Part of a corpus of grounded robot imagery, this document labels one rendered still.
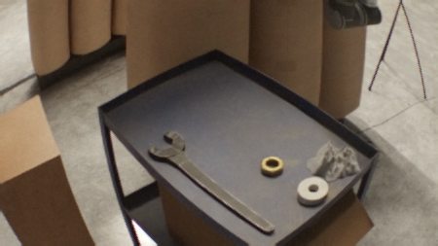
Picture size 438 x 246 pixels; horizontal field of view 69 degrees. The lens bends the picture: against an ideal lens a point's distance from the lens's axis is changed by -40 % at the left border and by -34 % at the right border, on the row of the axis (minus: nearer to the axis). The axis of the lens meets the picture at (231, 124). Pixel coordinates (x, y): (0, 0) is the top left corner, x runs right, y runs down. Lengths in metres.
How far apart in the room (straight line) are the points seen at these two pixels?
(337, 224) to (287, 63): 0.98
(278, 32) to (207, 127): 0.74
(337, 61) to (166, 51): 0.95
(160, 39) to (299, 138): 0.62
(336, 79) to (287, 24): 0.56
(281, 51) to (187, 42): 0.46
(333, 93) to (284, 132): 1.17
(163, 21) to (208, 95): 0.37
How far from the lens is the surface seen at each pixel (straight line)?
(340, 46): 2.14
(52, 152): 1.06
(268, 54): 1.82
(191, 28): 1.47
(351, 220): 1.04
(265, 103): 1.21
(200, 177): 0.98
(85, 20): 3.06
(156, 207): 1.43
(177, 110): 1.18
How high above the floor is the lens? 1.56
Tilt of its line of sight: 37 degrees down
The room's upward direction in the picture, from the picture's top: 2 degrees clockwise
